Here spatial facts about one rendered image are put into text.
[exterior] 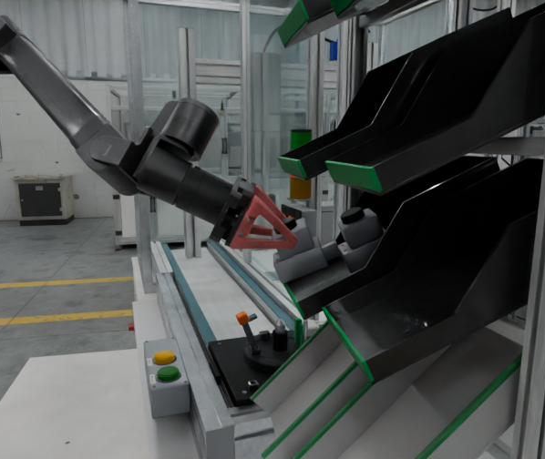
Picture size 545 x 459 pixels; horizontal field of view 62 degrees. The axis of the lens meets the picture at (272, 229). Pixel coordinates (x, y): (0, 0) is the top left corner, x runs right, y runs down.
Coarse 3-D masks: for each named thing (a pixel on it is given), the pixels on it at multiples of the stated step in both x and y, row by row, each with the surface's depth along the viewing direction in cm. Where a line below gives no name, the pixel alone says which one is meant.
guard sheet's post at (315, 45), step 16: (320, 48) 99; (320, 64) 100; (320, 80) 101; (320, 96) 101; (320, 112) 102; (320, 128) 103; (320, 176) 105; (320, 192) 106; (320, 208) 106; (320, 224) 107; (320, 240) 108
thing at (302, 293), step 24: (456, 168) 61; (480, 168) 52; (408, 192) 65; (432, 192) 52; (384, 216) 65; (408, 216) 52; (336, 240) 65; (384, 240) 52; (408, 240) 53; (336, 264) 63; (384, 264) 53; (288, 288) 57; (312, 288) 59; (336, 288) 52; (312, 312) 52
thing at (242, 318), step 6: (240, 312) 86; (240, 318) 85; (246, 318) 85; (252, 318) 86; (240, 324) 85; (246, 324) 86; (246, 330) 86; (246, 336) 87; (252, 336) 86; (252, 342) 87; (252, 348) 87
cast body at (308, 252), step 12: (288, 228) 56; (300, 228) 56; (300, 240) 56; (312, 240) 56; (276, 252) 60; (288, 252) 56; (300, 252) 57; (312, 252) 56; (324, 252) 58; (336, 252) 58; (276, 264) 57; (288, 264) 57; (300, 264) 57; (312, 264) 57; (324, 264) 57; (288, 276) 57; (300, 276) 57
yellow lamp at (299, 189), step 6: (294, 180) 103; (300, 180) 103; (294, 186) 103; (300, 186) 103; (306, 186) 103; (294, 192) 104; (300, 192) 103; (306, 192) 103; (294, 198) 104; (300, 198) 103; (306, 198) 104
